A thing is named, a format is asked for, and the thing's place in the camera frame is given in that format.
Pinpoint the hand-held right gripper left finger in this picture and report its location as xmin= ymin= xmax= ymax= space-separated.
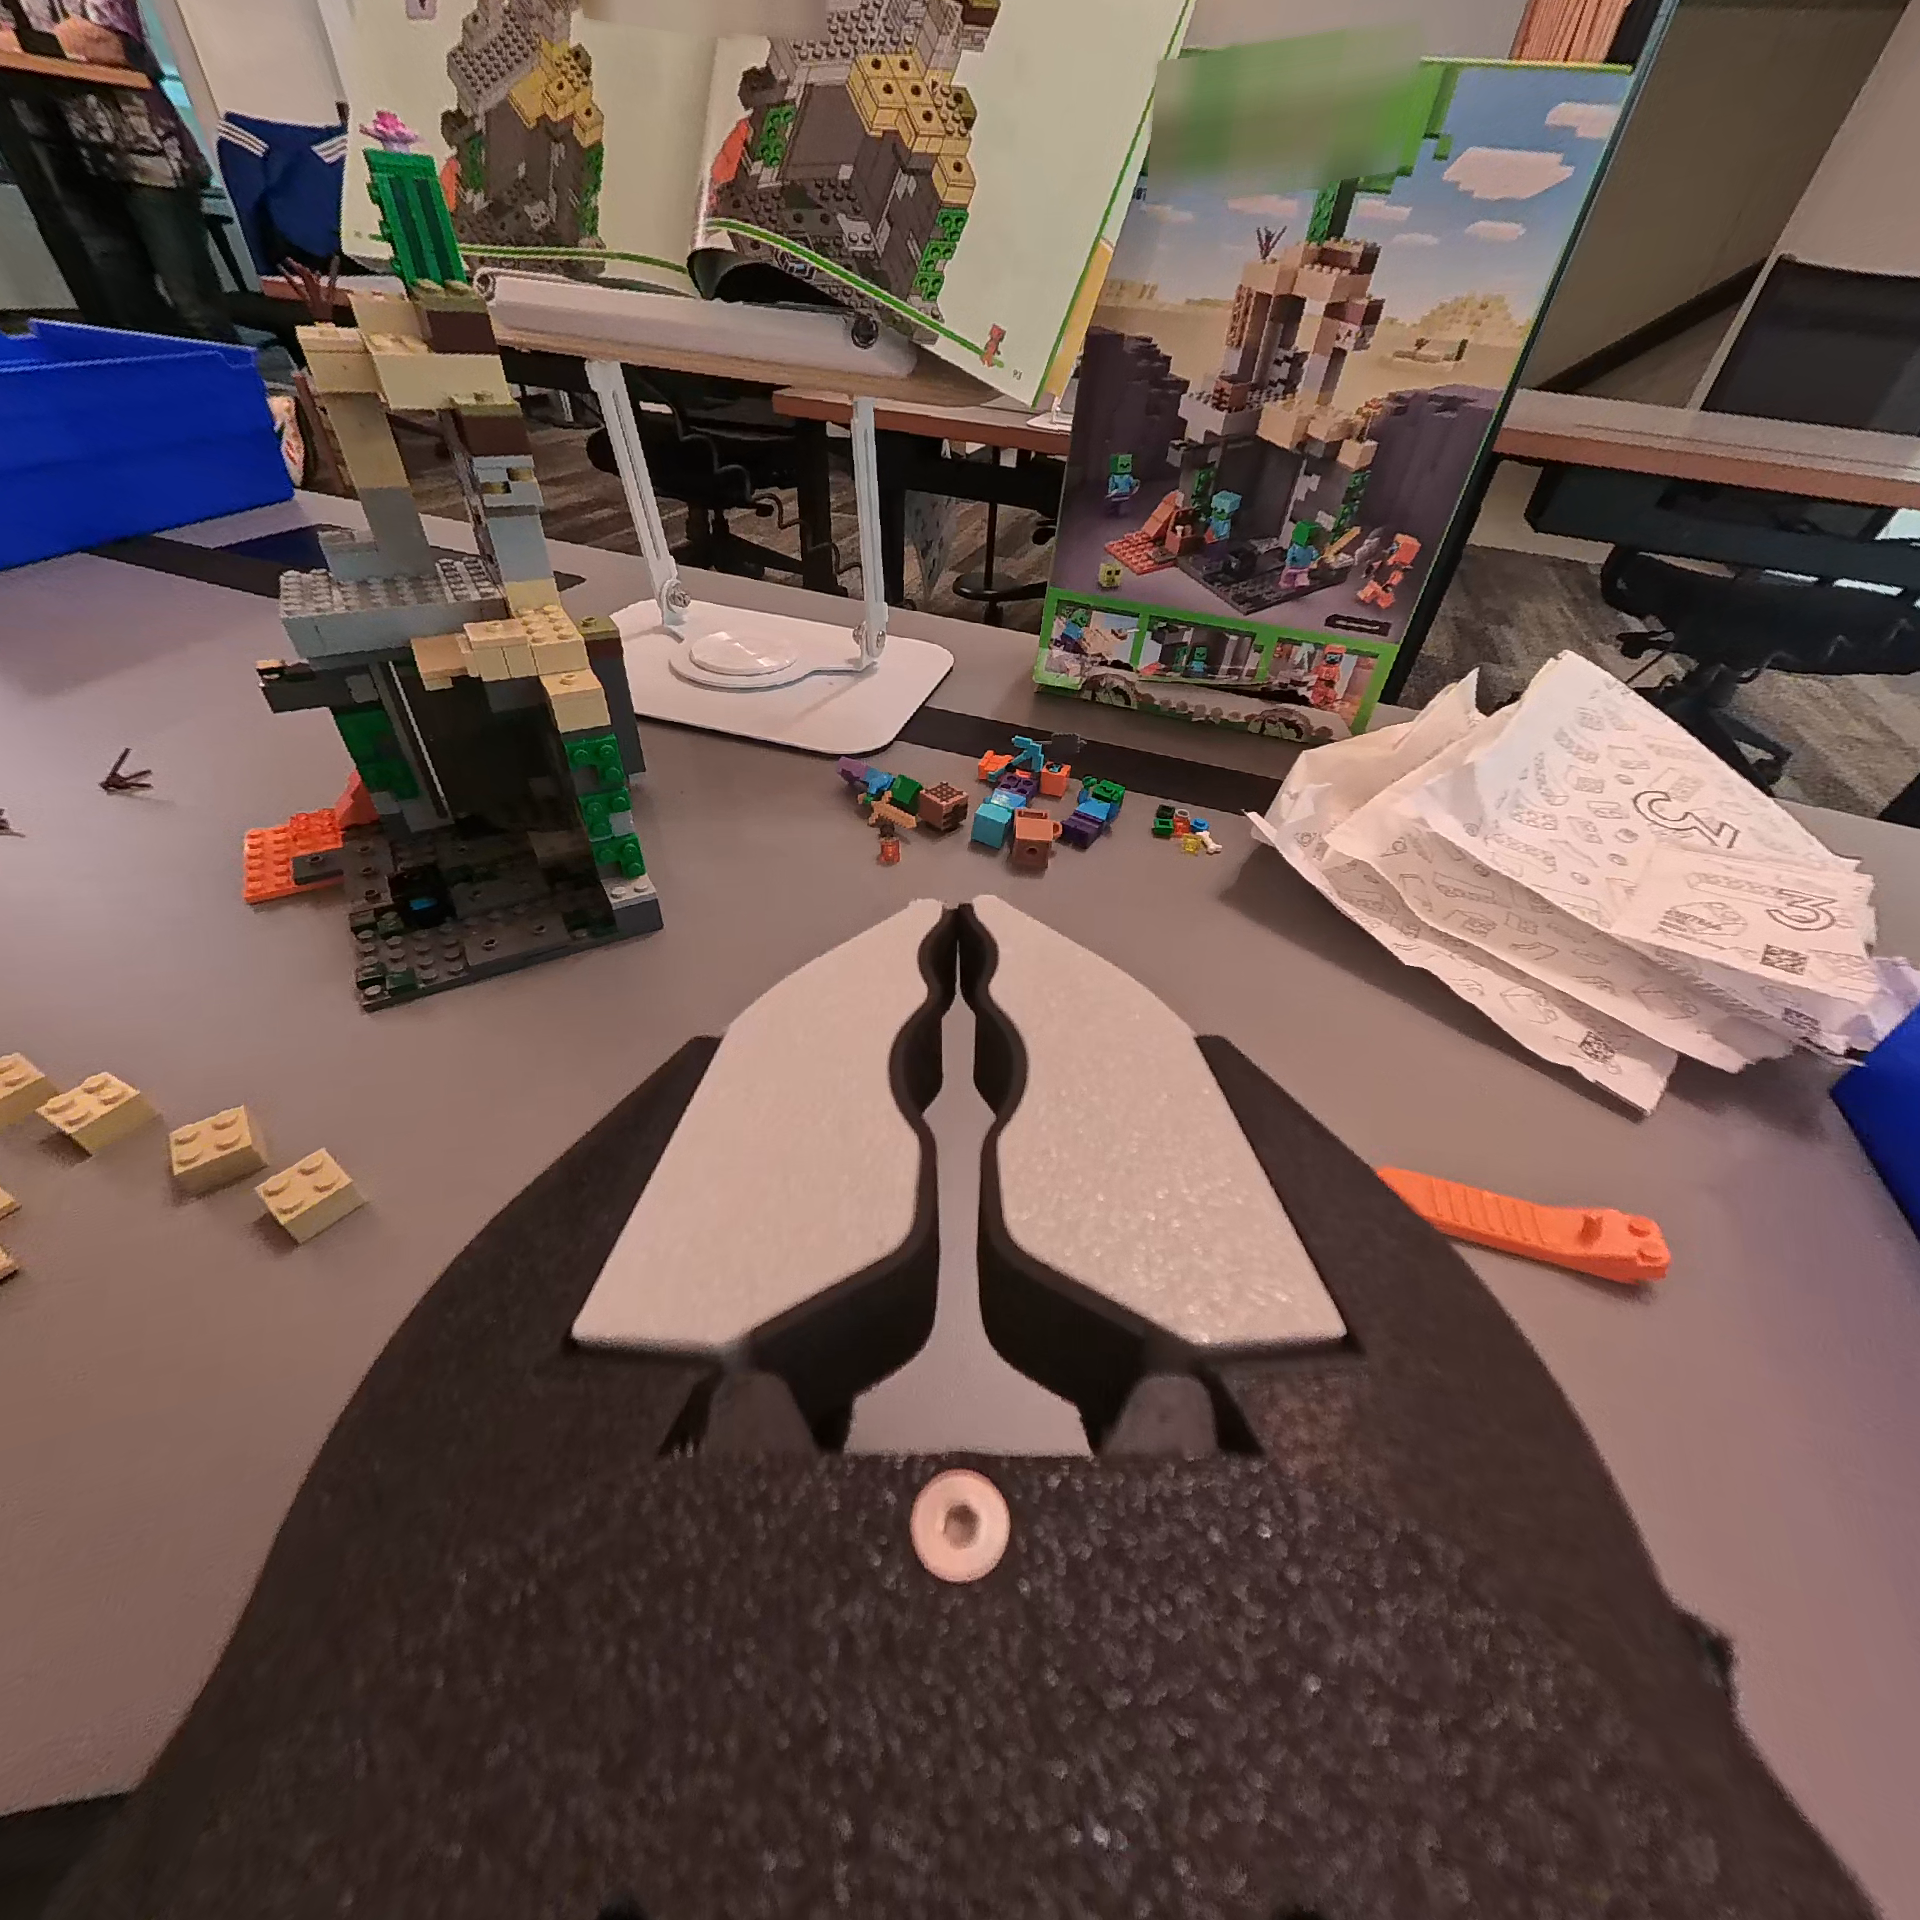
xmin=570 ymin=896 xmax=952 ymax=1420

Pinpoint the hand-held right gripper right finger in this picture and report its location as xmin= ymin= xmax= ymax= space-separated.
xmin=956 ymin=896 xmax=1350 ymax=1420

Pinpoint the toy brick tower build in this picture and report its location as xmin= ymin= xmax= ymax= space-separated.
xmin=244 ymin=106 xmax=666 ymax=1015

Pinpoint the orange brick separator tool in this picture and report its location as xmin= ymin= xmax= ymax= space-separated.
xmin=1376 ymin=1165 xmax=1673 ymax=1287

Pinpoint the pile of colourful toy figures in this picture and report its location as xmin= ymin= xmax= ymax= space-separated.
xmin=838 ymin=730 xmax=1231 ymax=872

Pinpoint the white book stand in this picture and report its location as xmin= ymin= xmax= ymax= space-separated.
xmin=483 ymin=274 xmax=958 ymax=756

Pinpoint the heap of white paper bags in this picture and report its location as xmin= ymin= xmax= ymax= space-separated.
xmin=1249 ymin=649 xmax=1889 ymax=1114

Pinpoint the black office chair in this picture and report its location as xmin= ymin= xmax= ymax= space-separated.
xmin=900 ymin=450 xmax=1067 ymax=629
xmin=1527 ymin=450 xmax=1920 ymax=792
xmin=638 ymin=368 xmax=798 ymax=586

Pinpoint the blue storage bin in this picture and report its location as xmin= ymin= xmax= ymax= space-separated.
xmin=1831 ymin=1001 xmax=1920 ymax=1234
xmin=0 ymin=317 xmax=298 ymax=576

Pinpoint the green toy set box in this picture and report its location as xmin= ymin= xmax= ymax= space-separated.
xmin=1032 ymin=45 xmax=1641 ymax=746

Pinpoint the brown wooden table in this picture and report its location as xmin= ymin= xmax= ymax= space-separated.
xmin=497 ymin=335 xmax=1082 ymax=601

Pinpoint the open instruction booklet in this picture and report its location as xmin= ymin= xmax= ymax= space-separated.
xmin=337 ymin=0 xmax=1199 ymax=407

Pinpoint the blue striped jacket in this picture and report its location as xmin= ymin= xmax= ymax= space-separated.
xmin=217 ymin=111 xmax=359 ymax=287

